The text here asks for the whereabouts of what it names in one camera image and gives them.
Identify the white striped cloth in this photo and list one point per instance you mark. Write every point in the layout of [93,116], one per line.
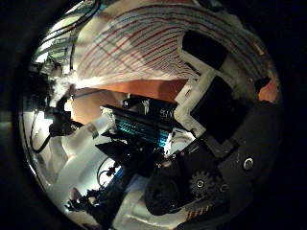
[134,48]

